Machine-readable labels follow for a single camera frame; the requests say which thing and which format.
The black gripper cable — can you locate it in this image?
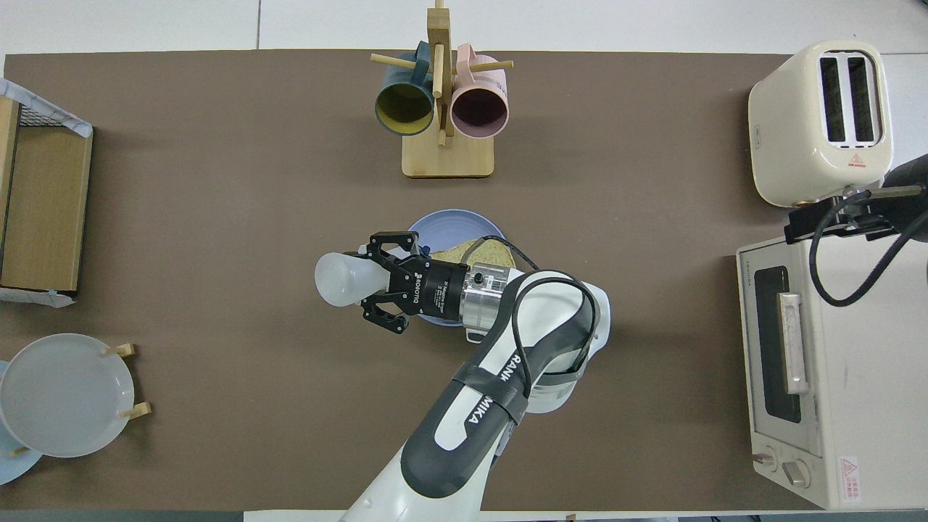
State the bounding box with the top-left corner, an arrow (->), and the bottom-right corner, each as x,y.
808,190 -> 928,307
464,236 -> 599,378

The wooden mug tree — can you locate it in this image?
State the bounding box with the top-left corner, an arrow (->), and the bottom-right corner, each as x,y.
370,0 -> 514,179

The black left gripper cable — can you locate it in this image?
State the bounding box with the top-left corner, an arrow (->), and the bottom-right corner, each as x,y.
464,236 -> 599,378

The patterned white cloth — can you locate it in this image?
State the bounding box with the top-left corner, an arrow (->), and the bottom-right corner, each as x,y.
0,78 -> 94,138

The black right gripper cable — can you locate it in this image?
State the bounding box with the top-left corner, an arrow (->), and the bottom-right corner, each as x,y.
808,190 -> 928,307

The light blue plate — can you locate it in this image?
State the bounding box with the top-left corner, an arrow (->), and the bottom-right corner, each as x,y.
0,359 -> 44,485

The pink mug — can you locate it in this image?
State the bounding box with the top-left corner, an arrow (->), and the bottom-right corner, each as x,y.
450,43 -> 510,140

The black wire basket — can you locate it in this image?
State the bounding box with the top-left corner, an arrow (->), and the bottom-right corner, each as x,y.
18,105 -> 77,130

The white bottle navy cap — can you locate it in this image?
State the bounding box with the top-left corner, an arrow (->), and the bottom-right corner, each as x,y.
314,252 -> 396,307

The wooden plate rack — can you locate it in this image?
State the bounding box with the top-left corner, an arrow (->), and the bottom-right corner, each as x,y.
9,342 -> 153,457

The cream two-slot toaster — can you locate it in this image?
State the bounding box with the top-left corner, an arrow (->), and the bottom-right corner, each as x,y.
748,40 -> 894,210

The teal mug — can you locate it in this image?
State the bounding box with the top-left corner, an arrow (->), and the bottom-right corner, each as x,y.
375,41 -> 436,136

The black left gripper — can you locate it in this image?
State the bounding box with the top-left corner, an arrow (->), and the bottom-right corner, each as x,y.
362,232 -> 468,334

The white crumpled paper sheet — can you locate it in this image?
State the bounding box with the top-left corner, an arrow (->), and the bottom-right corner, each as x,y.
0,286 -> 75,309

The blue round plate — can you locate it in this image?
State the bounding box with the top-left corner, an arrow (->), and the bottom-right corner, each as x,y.
407,210 -> 508,327

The brown table mat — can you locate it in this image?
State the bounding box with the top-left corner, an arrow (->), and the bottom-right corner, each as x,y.
0,49 -> 894,512

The grey plate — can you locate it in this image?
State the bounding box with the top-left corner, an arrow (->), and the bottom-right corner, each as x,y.
0,333 -> 136,458

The toasted bread slice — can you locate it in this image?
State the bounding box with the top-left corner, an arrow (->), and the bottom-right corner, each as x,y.
431,238 -> 517,270

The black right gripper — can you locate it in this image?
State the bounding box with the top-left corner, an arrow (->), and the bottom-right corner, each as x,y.
784,154 -> 928,244

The white toaster oven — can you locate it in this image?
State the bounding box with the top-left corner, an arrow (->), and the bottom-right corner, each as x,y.
736,228 -> 928,510

